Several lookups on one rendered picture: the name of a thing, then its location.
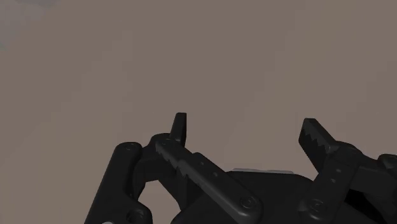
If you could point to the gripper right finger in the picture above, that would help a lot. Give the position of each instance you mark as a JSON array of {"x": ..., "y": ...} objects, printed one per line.
[{"x": 336, "y": 167}]

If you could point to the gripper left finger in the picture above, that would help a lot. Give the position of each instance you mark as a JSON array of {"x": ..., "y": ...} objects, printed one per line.
[{"x": 198, "y": 169}]

